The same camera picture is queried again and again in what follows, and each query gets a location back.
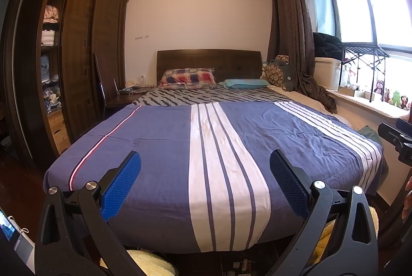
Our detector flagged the brown curtain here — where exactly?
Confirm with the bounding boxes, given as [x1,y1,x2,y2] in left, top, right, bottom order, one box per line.
[267,0,338,114]

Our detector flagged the black padded jacket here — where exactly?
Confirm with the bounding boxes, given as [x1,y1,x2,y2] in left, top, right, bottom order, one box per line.
[313,32,345,62]

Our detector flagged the window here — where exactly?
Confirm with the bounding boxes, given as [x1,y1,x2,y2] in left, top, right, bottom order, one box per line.
[309,0,412,58]

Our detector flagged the person's right hand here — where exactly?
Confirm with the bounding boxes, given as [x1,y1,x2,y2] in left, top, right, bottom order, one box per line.
[401,176,412,223]

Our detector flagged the white storage box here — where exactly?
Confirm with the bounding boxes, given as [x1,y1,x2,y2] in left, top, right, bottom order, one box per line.
[314,57,342,90]

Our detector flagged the blue white striped bedsheet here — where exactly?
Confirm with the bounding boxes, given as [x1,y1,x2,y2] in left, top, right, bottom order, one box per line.
[43,100,387,254]

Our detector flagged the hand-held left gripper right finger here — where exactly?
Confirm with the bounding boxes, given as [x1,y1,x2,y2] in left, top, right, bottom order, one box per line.
[261,149,379,276]

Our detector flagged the dark wooden headboard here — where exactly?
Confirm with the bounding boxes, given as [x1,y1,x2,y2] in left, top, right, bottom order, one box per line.
[157,49,262,87]

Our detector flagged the dark metal chair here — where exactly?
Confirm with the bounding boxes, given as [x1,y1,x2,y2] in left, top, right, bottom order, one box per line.
[93,53,129,119]

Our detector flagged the dark wooden nightstand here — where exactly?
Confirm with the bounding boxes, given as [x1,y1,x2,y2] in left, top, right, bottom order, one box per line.
[105,86,155,109]

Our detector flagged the dark green cloth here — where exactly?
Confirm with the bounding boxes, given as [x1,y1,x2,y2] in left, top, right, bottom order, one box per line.
[357,125,383,146]

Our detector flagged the grey zebra pattern blanket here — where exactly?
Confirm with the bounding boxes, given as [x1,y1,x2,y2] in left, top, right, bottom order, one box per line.
[133,87,290,107]

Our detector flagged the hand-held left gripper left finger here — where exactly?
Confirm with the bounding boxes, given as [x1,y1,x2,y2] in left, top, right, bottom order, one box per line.
[35,150,152,276]

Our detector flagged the pink folded clothes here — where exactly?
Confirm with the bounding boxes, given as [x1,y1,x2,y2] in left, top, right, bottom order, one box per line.
[43,5,62,22]

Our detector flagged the black folding rack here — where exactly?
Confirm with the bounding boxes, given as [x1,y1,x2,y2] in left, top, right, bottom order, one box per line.
[338,42,391,103]

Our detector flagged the teal pillow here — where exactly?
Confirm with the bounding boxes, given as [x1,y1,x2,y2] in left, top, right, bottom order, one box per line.
[219,79,271,90]

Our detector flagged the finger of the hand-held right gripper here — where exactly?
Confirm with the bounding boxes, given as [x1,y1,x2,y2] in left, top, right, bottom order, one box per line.
[377,122,403,148]

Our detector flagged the yellow fluffy rug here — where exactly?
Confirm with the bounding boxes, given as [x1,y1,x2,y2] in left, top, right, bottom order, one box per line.
[100,206,380,276]

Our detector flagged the plaid pillow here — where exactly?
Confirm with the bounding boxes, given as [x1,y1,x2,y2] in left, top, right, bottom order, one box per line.
[158,68,217,90]

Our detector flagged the dark wooden wardrobe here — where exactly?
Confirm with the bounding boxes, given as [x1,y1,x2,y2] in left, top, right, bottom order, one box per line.
[3,0,127,167]

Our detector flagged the patterned brown cushion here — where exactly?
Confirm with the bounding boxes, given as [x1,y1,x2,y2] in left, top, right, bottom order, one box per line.
[262,55,295,91]

